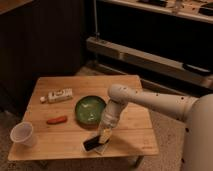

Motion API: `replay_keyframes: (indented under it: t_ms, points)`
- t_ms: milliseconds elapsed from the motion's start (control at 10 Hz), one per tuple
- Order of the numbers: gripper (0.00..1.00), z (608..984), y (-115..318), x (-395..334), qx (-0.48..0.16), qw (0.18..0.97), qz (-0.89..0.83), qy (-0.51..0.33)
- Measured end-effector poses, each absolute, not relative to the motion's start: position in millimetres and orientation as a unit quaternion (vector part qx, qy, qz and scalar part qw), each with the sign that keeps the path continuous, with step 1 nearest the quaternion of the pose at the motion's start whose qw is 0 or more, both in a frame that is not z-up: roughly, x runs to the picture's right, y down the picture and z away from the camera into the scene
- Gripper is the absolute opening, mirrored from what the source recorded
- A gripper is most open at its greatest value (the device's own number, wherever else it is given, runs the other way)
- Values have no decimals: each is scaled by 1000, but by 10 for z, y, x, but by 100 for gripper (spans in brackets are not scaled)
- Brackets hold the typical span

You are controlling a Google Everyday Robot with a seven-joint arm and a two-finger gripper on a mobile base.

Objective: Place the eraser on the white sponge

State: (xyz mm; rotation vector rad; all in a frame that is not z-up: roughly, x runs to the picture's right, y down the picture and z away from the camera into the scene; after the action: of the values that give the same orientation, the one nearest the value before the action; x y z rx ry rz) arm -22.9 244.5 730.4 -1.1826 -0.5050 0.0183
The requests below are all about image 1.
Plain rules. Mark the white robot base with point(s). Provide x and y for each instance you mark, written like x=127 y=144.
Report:
x=198 y=144

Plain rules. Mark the white plastic bottle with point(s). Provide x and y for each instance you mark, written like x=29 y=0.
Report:
x=57 y=96

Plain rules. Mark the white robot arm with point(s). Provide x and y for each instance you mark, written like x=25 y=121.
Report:
x=175 y=106

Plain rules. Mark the green plate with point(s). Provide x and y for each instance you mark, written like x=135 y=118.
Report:
x=88 y=110

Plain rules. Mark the orange carrot toy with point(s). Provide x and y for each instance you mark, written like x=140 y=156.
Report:
x=57 y=120

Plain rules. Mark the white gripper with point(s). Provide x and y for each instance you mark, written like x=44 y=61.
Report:
x=105 y=132

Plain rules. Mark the clear plastic cup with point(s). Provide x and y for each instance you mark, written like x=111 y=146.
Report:
x=23 y=133

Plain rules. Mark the wooden table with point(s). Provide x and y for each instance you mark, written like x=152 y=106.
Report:
x=133 y=136

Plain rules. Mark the black eraser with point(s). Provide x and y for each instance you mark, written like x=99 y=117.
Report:
x=91 y=143

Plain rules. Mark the grey metal shelf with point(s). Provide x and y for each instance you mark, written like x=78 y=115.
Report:
x=156 y=37

